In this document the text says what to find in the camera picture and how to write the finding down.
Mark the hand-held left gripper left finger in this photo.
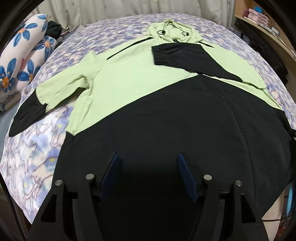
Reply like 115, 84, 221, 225
27, 152, 123, 241

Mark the dark cloth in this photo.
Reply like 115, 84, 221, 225
45, 20, 63, 40

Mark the green and black hoodie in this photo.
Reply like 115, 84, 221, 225
9, 20, 296, 241

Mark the black bag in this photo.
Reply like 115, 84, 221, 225
235, 20, 289, 84

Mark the blue flower patterned pillow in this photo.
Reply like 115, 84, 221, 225
0, 14, 58, 112

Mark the stack of pink boxes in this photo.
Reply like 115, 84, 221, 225
243, 8, 269, 26

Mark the purple floral bed sheet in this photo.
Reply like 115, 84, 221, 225
0, 11, 296, 225

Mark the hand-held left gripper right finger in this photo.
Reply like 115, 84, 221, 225
177, 152, 270, 241

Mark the wooden shelf unit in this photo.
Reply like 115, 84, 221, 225
233, 0, 296, 61

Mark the white curtain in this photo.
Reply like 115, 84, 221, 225
35, 0, 236, 30

